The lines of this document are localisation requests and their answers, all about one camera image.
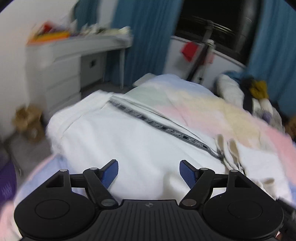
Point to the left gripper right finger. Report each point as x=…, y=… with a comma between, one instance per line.
x=199, y=182

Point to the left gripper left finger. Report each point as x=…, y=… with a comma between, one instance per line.
x=98, y=181

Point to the white sweatpants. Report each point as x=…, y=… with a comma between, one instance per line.
x=143, y=143

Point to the white clothes pile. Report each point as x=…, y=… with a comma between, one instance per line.
x=238, y=94

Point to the folding drying rack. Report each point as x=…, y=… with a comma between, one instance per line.
x=204, y=54

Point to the pastel tie-dye duvet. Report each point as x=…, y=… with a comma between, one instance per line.
x=208, y=108

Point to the mustard yellow garment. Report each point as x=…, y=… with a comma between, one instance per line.
x=258, y=89

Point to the white desk with drawers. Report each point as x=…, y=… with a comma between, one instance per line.
x=53, y=69

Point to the red cloth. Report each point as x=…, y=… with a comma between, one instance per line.
x=189, y=50

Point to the blue curtain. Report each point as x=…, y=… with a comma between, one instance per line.
x=270, y=57

